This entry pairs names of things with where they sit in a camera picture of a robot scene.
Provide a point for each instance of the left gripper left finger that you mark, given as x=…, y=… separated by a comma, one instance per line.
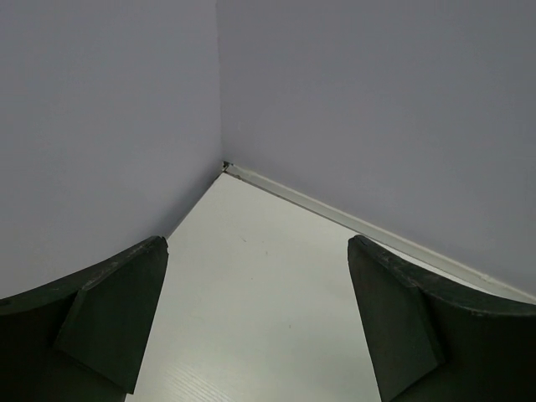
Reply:
x=83, y=336

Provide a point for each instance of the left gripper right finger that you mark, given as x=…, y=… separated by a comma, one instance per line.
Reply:
x=433, y=339

